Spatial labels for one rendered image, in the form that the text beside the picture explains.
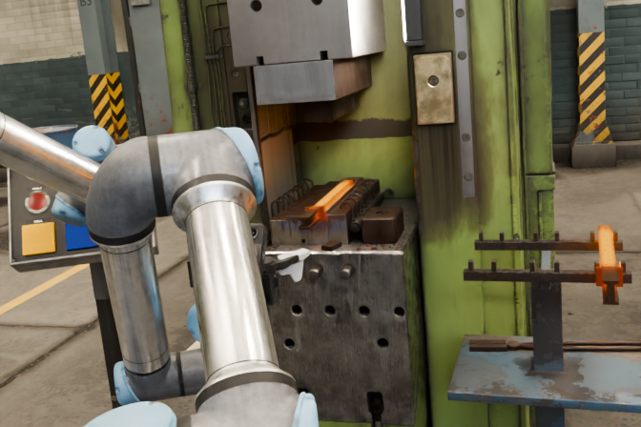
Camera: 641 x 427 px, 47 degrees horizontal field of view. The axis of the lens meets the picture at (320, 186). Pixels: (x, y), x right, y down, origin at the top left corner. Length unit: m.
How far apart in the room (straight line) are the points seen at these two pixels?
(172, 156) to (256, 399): 0.37
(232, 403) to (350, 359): 1.06
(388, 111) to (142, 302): 1.25
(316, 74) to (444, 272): 0.61
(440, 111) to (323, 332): 0.61
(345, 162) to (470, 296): 0.60
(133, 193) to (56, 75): 8.36
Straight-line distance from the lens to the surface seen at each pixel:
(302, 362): 1.89
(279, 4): 1.77
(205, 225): 0.95
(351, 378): 1.87
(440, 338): 2.00
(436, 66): 1.81
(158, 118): 8.72
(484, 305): 1.96
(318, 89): 1.75
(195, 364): 1.27
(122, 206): 1.02
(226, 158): 1.00
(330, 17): 1.73
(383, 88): 2.20
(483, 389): 1.60
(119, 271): 1.11
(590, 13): 7.25
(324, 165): 2.28
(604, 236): 1.67
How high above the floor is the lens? 1.41
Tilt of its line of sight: 11 degrees down
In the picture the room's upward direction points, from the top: 5 degrees counter-clockwise
